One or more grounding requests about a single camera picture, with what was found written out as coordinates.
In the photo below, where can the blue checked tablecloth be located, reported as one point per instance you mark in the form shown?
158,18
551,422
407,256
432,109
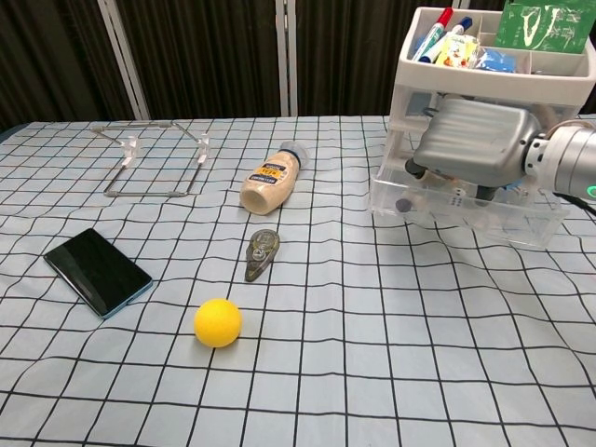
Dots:
326,349

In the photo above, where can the white die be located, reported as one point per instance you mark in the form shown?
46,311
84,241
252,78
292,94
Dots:
456,197

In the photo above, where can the blue cap whiteboard marker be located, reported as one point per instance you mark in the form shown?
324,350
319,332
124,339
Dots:
449,39

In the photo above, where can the white desk organizer with drawers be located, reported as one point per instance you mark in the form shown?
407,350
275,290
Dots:
465,77

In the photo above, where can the black folding screen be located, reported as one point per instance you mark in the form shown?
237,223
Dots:
209,56

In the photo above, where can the blue rectangular block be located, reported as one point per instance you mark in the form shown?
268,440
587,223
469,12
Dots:
423,45

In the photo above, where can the beige mayonnaise squeeze bottle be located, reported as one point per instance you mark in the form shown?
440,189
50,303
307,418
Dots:
270,181

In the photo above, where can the blue plastic packet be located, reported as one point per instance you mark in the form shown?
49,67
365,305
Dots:
496,60

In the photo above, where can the dark round disc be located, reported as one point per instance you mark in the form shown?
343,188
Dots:
404,205

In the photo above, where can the red cap whiteboard marker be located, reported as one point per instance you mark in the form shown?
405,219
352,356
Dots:
437,30

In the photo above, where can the yellow foam ball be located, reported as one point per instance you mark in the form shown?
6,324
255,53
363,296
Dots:
219,323

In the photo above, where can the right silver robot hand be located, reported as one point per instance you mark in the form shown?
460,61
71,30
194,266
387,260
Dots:
475,139

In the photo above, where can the yellow snack packet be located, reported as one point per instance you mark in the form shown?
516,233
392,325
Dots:
458,51

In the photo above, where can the black smartphone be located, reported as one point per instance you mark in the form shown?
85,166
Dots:
98,272

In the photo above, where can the green tea packet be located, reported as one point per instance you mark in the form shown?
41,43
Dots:
535,28

